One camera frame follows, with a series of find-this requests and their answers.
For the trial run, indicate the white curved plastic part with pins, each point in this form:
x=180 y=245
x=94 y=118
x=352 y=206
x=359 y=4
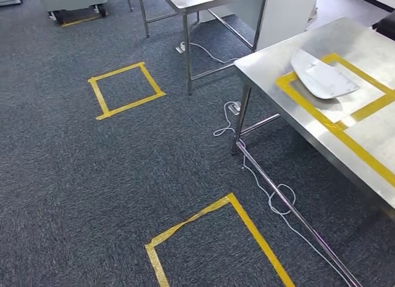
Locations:
x=321 y=78

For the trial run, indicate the steel workbench table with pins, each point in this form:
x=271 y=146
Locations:
x=271 y=60

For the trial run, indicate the white power strip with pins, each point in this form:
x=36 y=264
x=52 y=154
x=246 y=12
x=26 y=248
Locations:
x=235 y=108
x=180 y=49

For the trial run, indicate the yellow floor tape marking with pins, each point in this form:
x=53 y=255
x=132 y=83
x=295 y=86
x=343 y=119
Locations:
x=98 y=95
x=257 y=236

